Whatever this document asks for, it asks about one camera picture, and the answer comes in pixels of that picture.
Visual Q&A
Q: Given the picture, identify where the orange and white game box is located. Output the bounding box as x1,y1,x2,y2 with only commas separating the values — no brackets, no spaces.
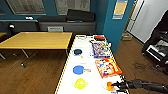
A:
94,58,123,79

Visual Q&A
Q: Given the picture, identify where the interior glass window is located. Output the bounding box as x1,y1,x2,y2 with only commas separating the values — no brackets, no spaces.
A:
5,0,47,16
54,0,91,16
0,0,7,16

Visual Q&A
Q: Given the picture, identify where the small white ledge object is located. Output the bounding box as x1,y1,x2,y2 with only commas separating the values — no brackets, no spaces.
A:
24,16,35,21

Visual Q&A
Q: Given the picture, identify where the white decorated table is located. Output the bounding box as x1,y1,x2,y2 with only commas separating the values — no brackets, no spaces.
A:
54,34,131,94

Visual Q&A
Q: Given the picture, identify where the cardboard box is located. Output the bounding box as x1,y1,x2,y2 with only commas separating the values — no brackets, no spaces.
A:
120,32,133,42

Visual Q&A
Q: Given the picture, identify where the colourful game box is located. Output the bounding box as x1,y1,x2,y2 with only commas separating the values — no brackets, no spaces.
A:
90,41,112,60

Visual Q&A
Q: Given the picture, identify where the wooden door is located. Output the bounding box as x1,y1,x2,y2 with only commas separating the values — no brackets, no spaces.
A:
124,0,138,34

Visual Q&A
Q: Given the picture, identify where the wooden table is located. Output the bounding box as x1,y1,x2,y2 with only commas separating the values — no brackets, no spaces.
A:
0,31,74,68

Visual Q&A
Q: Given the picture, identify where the yellow wall sign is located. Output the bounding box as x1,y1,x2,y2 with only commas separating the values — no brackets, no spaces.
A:
112,0,129,21

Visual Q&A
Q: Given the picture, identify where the dark grey sofa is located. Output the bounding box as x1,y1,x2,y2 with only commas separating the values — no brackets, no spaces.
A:
0,9,98,35

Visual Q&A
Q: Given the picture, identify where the black wheeled cart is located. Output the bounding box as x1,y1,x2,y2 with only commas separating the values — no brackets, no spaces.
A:
141,28,168,69

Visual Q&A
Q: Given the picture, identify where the red flat object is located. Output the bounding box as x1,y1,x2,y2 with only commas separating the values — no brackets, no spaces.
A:
93,35,107,42

